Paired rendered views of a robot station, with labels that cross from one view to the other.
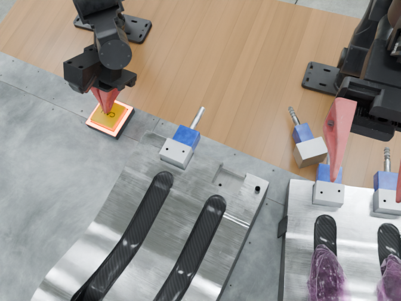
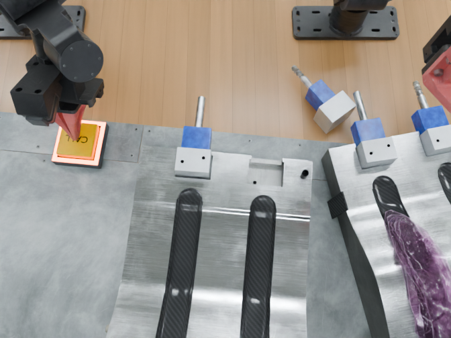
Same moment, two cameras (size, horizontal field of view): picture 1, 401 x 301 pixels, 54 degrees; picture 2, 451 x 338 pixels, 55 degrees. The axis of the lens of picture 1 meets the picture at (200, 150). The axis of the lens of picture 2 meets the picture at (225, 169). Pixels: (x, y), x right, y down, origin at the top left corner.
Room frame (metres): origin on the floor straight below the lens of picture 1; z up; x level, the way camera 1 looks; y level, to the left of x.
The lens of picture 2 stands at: (0.11, 0.11, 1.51)
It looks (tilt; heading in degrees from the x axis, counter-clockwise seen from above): 73 degrees down; 328
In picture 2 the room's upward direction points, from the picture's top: straight up
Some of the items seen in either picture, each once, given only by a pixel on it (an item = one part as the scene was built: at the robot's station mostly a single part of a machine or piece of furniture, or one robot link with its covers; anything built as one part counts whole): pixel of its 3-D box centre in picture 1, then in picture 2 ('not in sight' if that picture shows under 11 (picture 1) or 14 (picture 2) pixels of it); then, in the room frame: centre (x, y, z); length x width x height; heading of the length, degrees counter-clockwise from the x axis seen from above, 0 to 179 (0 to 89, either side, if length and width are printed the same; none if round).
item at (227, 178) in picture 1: (230, 180); (264, 174); (0.24, -0.04, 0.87); 0.05 x 0.05 x 0.04; 53
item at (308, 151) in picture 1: (301, 132); (316, 92); (0.33, -0.21, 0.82); 0.13 x 0.05 x 0.05; 5
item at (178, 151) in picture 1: (188, 135); (197, 136); (0.34, 0.02, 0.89); 0.13 x 0.05 x 0.05; 144
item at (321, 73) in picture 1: (353, 76); (349, 11); (0.43, -0.35, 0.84); 0.20 x 0.07 x 0.08; 58
